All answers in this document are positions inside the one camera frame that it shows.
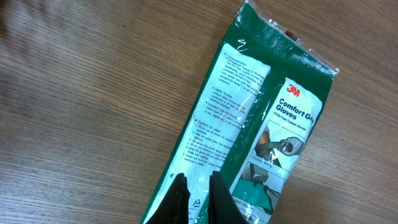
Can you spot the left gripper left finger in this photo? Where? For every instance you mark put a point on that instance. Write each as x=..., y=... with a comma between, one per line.
x=173, y=209

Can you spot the green white plastic package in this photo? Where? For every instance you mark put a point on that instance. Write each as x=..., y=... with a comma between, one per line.
x=259, y=103

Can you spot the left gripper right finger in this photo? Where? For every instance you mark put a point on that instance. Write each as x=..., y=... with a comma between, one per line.
x=222, y=209

